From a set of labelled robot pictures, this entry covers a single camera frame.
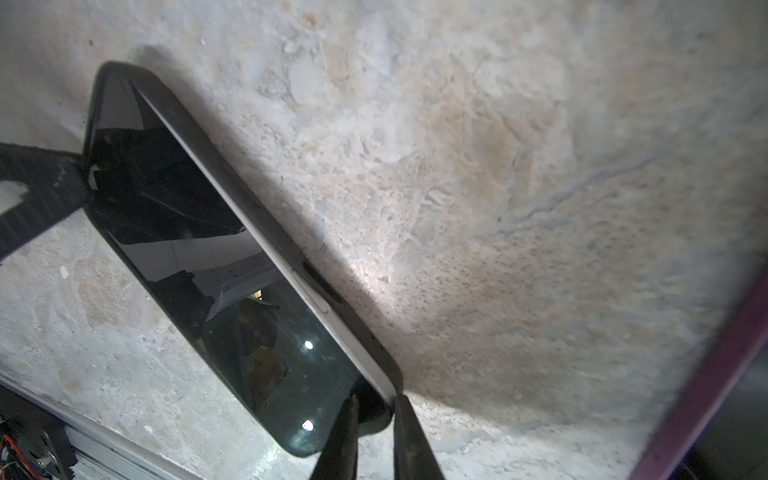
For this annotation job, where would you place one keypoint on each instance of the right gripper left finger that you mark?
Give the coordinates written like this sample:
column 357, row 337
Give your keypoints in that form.
column 338, row 459

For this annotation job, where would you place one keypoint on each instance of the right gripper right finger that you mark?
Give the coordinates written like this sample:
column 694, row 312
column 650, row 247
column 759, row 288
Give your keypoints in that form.
column 413, row 456

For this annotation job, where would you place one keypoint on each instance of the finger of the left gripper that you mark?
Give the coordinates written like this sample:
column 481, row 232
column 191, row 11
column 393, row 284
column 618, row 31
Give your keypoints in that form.
column 55, row 188

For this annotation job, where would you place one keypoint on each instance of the black phone case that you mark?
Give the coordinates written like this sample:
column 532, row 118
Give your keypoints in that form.
column 264, row 222

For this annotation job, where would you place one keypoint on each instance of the black phone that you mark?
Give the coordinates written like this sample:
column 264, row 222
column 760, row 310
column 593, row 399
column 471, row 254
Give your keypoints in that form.
column 222, row 282
column 740, row 342

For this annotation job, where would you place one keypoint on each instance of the left circuit board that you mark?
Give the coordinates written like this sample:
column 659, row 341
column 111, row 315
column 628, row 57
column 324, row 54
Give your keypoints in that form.
column 15, row 465

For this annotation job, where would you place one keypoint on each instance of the aluminium mounting rail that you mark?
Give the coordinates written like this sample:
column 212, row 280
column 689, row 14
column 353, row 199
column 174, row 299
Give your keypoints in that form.
column 102, row 450

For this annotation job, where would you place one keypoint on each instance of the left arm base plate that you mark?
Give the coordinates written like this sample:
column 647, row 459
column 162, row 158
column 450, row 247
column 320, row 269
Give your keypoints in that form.
column 40, row 435

